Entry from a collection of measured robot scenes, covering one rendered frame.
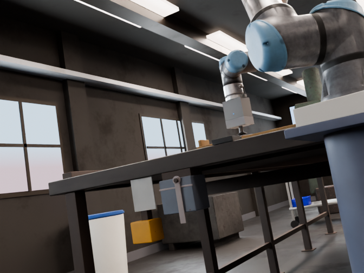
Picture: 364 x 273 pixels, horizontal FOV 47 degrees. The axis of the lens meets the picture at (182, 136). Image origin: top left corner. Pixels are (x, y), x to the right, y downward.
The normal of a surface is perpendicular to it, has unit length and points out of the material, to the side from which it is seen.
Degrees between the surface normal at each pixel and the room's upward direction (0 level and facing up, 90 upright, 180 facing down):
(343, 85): 71
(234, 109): 90
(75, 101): 90
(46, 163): 90
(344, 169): 90
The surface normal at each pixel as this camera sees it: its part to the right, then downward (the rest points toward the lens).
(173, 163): -0.53, -0.03
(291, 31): 0.02, -0.25
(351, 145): -0.70, 0.02
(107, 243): 0.39, -0.12
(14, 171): 0.84, -0.21
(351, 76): -0.48, -0.37
